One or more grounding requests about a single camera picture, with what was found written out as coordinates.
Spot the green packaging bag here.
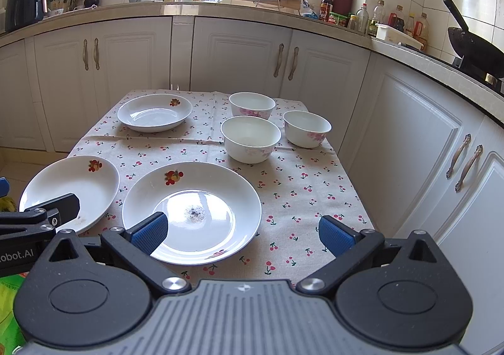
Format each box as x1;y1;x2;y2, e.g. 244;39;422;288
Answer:
0;273;26;355

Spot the dark sauce bottle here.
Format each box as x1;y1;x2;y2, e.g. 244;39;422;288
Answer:
319;0;332;22

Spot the stained white fruit plate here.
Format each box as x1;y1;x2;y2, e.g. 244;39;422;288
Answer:
122;162;261;266

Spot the white tray on counter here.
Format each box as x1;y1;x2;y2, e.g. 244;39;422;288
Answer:
376;24;424;50

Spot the oil bottle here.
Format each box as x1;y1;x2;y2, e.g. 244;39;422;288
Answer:
414;13;429;51

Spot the cherry print tablecloth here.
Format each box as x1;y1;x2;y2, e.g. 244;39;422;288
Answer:
73;92;371;284

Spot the black air fryer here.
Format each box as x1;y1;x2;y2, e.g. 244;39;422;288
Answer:
5;0;47;33

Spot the large plain white bowl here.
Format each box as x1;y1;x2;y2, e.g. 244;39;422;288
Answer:
220;116;282;165

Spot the white floral bowl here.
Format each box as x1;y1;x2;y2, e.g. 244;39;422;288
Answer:
229;92;276;119
283;110;332;148

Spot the black wok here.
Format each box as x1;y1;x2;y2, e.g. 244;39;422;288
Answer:
443;0;504;79

